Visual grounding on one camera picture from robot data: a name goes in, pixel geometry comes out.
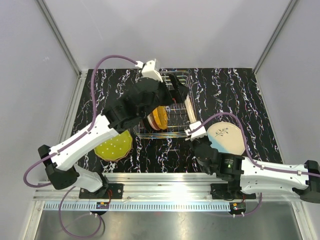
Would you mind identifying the cream orange floral plate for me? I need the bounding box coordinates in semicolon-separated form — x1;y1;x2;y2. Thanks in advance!
184;96;197;124

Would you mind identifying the metal wire dish rack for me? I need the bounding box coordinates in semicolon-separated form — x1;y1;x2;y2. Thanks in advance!
133;70;197;139

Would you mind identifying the cream pink floral plate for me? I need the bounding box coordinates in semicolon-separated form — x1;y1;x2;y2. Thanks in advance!
142;114;157;131

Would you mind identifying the orange dotted scalloped plate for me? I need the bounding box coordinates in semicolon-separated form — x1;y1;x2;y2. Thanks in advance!
152;106;168;130

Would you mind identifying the cream beige floral plate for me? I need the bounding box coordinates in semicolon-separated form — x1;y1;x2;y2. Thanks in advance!
207;121;245;155

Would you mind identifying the green dotted scalloped plate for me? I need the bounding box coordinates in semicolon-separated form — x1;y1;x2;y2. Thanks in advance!
94;130;133;157

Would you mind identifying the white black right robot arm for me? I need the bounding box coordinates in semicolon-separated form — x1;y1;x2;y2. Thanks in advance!
190;136;320;204

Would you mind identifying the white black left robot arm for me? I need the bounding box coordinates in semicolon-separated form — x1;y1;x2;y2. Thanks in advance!
38;74;189;199

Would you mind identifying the right green circuit board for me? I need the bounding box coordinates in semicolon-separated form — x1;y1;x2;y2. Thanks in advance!
230;202;247;215

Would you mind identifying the green circuit board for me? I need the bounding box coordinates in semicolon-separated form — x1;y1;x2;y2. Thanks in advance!
230;202;247;215
96;202;110;209

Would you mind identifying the pink scalloped bottom plate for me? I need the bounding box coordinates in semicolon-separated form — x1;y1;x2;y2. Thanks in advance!
98;148;132;162

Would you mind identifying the left green circuit board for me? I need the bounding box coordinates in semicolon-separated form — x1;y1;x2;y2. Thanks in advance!
96;202;110;209

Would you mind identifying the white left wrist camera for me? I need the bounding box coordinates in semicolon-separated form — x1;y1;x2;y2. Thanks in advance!
135;59;163;83

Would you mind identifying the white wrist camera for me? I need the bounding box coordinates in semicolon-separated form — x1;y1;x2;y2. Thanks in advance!
135;59;163;83
184;121;207;141

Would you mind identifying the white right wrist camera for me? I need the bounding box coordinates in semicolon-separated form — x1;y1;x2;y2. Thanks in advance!
184;121;207;141

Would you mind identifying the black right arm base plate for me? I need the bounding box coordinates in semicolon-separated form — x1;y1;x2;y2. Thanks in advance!
210;183;257;201

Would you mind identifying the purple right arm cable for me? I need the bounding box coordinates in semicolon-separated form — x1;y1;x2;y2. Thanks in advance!
197;112;311;175

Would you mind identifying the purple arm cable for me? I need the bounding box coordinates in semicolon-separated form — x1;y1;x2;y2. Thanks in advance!
197;112;311;175
23;54;141;237

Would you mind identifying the aluminium mounting rail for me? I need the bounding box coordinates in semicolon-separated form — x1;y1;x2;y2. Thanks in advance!
32;173;301;202

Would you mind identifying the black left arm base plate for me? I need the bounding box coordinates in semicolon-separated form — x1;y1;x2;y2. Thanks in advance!
79;183;124;200

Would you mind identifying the left aluminium frame post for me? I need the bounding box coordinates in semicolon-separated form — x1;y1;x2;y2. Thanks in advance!
35;0;82;78

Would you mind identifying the aluminium frame post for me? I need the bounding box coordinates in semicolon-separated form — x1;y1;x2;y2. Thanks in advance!
35;0;82;78
253;0;300;75

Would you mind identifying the right aluminium frame post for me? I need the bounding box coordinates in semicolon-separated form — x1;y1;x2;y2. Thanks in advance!
253;0;300;75

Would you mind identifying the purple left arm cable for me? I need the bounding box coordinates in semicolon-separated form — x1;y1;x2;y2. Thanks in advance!
23;54;141;237

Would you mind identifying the white slotted cable duct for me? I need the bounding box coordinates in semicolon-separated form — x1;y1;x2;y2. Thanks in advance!
43;201;231;212

